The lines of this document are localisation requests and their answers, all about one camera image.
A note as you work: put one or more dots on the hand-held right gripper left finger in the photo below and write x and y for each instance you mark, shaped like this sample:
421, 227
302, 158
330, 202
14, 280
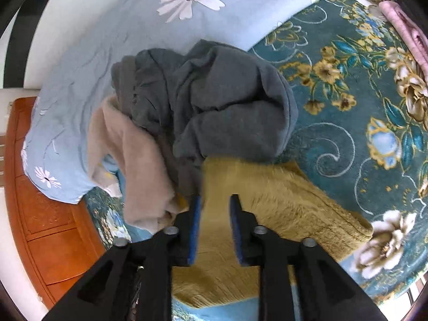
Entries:
195, 222

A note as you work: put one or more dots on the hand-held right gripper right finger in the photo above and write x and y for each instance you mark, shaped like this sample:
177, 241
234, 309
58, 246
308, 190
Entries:
236, 224

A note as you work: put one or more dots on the mustard yellow fleece garment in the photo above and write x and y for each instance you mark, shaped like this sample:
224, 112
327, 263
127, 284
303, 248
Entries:
277, 204

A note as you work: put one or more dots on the dark grey sweatshirt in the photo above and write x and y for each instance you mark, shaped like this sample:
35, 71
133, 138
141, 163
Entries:
214, 107

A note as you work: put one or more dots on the beige fleece garment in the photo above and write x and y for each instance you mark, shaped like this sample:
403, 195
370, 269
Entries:
133, 160

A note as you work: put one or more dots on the teal floral blanket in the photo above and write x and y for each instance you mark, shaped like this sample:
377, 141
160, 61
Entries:
351, 113

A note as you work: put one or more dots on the light blue daisy quilt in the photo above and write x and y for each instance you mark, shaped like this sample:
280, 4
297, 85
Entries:
100, 40

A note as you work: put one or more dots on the pink folded cloth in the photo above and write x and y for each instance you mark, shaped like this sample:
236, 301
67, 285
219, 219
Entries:
406, 28

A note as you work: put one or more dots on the orange wooden bed frame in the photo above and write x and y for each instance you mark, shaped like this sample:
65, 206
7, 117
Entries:
43, 227

